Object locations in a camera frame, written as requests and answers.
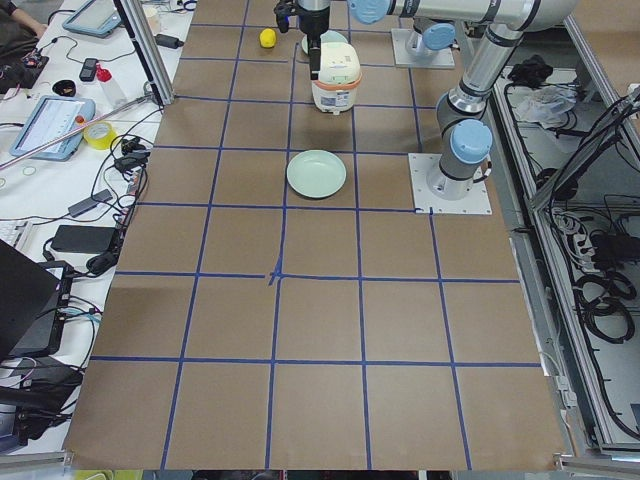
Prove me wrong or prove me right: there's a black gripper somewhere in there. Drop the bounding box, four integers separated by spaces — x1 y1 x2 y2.
297 0 330 80

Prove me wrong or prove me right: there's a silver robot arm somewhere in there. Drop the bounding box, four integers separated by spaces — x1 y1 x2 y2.
348 0 577 200
405 17 456 69

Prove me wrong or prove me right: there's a white rice cooker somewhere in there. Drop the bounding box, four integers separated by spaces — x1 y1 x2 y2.
311 42 362 115

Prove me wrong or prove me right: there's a green plate near base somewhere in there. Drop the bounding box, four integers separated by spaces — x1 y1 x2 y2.
300 30 348 55
286 150 347 199

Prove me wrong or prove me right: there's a yellow lemon toy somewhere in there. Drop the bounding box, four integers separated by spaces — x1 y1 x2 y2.
259 28 277 49

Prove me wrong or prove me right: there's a black power adapter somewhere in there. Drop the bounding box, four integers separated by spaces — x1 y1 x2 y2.
154 34 184 49

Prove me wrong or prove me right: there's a plastic cup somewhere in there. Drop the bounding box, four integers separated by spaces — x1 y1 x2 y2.
143 5 161 35

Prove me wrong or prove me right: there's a metal rod stick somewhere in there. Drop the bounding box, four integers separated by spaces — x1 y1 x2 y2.
1 94 151 170

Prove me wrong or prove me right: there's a red cap squeeze bottle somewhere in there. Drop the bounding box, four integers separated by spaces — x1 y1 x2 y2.
96 63 127 108

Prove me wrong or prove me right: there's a black phone remote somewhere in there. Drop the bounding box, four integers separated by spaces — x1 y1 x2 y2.
79 58 98 82

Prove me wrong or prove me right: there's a yellow tape roll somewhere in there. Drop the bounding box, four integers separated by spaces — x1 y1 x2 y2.
83 121 117 150

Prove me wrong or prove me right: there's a blue teach pendant tablet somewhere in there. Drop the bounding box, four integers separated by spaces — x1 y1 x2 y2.
9 95 96 161

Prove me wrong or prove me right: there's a black laptop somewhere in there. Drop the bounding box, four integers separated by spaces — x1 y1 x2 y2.
1 242 72 360

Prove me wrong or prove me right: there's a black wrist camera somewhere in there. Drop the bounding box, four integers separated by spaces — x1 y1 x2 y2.
274 0 298 34

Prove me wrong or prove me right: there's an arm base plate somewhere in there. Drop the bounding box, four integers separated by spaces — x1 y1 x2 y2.
391 28 455 70
408 153 492 215

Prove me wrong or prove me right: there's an aluminium frame post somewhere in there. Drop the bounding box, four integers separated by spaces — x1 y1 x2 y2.
114 0 174 106

